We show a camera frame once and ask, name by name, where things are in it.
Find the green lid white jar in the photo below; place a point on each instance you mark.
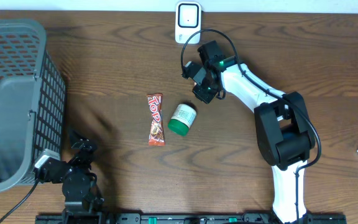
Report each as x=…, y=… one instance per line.
x=182, y=119

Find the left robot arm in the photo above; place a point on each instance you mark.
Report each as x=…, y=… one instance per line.
x=83, y=199

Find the grey plastic basket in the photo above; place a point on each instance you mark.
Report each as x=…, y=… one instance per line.
x=32, y=101

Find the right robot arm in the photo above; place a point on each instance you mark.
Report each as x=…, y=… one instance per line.
x=285, y=135

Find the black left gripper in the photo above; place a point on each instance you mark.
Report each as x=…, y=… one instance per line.
x=86, y=147

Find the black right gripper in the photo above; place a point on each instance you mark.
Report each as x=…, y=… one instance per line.
x=204, y=94

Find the red Top chocolate bar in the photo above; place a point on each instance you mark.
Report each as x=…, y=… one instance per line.
x=156, y=136

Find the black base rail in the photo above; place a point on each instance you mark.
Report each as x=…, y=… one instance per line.
x=135, y=218

